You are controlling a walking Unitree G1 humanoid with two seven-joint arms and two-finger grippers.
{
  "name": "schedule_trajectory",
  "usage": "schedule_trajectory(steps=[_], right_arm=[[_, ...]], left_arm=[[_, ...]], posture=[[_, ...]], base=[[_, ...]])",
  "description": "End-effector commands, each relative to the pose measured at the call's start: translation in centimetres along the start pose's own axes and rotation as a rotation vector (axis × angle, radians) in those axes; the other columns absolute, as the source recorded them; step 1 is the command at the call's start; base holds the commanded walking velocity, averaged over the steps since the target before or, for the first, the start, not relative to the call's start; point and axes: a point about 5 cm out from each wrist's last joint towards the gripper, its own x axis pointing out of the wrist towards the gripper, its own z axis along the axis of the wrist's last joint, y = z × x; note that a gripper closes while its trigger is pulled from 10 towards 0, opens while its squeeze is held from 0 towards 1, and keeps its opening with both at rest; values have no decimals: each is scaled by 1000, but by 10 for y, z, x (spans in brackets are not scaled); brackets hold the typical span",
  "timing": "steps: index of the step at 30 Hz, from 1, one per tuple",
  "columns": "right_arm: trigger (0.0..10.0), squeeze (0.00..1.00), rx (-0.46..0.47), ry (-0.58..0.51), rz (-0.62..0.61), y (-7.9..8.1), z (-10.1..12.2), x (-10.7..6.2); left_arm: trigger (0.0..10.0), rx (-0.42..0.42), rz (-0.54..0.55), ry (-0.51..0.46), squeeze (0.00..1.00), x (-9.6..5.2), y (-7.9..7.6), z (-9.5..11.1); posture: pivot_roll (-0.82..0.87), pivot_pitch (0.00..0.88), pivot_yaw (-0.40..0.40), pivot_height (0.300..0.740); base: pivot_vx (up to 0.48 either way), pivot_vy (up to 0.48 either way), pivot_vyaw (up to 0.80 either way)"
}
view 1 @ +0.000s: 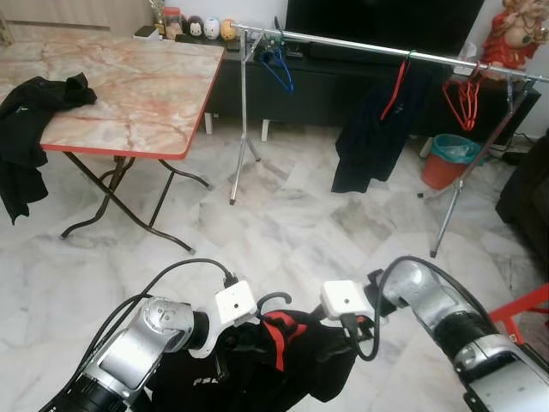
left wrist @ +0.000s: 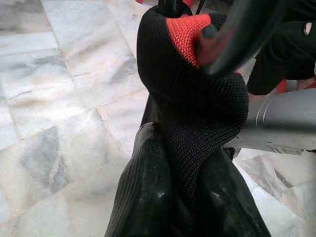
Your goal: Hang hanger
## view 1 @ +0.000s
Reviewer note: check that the black flat screen television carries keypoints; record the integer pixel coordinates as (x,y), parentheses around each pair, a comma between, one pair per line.
(386,21)

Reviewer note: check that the red laughing buddha statue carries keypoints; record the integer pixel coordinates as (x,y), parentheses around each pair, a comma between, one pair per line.
(510,39)

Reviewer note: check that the small white box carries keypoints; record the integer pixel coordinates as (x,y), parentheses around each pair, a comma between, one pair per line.
(145,33)

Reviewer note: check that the red plastic stool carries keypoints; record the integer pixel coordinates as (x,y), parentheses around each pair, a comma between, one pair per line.
(515,302)

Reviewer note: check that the black round plush toy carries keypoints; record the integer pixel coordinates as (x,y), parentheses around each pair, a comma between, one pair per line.
(196,27)

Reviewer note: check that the light wood cabinet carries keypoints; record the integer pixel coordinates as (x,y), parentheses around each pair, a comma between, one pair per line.
(77,13)

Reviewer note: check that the white blue round plush toy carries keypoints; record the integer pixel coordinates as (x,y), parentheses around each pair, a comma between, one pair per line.
(212,28)

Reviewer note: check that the plain black garment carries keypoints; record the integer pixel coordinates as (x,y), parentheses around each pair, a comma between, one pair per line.
(21,129)

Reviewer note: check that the black TV console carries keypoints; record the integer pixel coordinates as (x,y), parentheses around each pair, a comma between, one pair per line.
(326,86)

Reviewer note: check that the blue plastic hanger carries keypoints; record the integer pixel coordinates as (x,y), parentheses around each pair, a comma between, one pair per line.
(286,81)

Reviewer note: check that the navy shirt red collar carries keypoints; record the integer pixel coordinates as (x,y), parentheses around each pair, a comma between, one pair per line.
(369,146)

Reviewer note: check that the white pink tissue box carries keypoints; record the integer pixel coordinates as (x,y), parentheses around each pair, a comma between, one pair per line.
(468,56)

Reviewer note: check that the red plastic hanger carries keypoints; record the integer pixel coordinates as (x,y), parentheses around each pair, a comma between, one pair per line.
(448,96)
(479,96)

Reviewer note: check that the orange bin teal bag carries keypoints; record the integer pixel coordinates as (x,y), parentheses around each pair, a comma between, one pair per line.
(437,172)

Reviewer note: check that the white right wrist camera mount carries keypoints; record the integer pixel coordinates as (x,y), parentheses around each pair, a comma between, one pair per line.
(343,299)

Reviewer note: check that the yellow round plush toy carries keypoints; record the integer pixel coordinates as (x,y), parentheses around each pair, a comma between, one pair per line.
(228,30)

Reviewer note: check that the silver metal clothes rack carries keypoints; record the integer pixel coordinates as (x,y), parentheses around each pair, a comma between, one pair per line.
(343,40)

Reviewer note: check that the black garment red trim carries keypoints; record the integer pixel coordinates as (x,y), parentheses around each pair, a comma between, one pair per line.
(300,369)

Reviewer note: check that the black plastic hanger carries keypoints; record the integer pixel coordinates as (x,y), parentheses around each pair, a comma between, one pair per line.
(273,294)

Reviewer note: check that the dark brown sofa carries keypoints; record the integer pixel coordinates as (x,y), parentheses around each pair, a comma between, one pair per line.
(527,197)

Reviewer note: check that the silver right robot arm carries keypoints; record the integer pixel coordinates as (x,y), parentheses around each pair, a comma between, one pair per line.
(420,292)

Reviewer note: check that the green plastic hanger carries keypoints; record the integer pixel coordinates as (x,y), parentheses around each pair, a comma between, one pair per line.
(409,55)

